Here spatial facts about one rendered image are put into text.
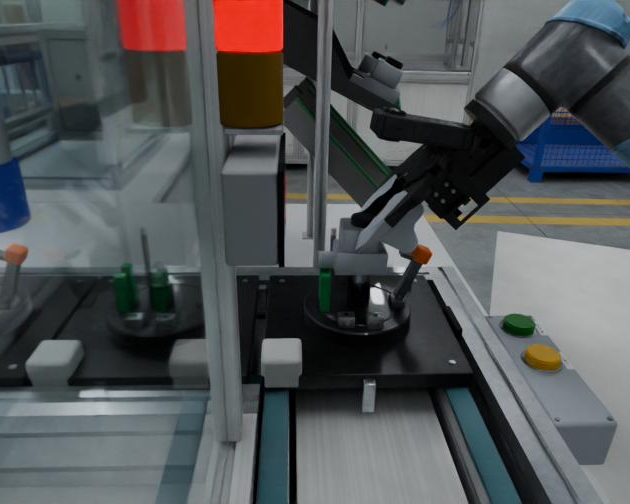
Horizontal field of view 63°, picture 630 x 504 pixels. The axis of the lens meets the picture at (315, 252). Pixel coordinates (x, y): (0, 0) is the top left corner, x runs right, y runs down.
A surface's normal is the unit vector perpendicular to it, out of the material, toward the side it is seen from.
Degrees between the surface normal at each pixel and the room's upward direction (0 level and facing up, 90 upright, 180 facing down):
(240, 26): 90
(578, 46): 72
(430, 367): 0
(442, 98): 90
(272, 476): 0
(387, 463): 0
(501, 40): 90
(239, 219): 90
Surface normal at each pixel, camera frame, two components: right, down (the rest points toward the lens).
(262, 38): 0.51, 0.37
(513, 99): -0.31, 0.09
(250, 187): 0.04, 0.43
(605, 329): 0.02, -0.91
